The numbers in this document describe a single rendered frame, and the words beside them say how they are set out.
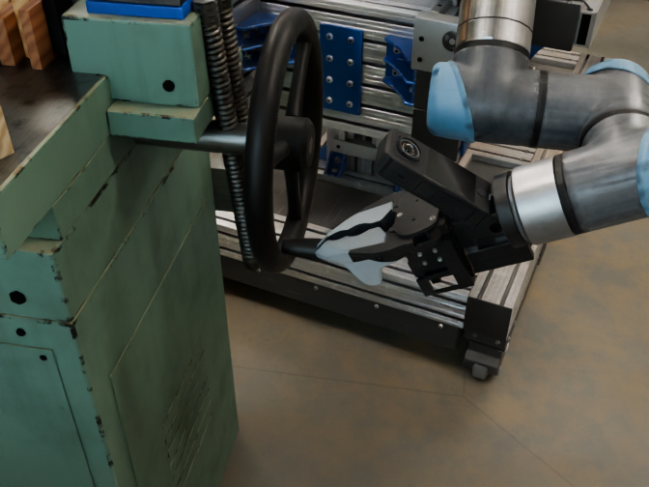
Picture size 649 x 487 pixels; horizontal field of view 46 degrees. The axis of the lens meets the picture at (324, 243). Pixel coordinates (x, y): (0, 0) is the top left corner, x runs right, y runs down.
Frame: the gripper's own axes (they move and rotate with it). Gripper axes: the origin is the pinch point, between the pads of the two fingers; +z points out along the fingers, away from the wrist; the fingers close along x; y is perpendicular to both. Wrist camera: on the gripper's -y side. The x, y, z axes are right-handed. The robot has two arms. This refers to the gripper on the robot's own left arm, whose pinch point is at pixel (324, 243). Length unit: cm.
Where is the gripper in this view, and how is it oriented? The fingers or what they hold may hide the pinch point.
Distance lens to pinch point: 79.3
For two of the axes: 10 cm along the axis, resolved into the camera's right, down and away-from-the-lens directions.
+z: -8.6, 2.4, 4.5
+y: 4.7, 7.1, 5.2
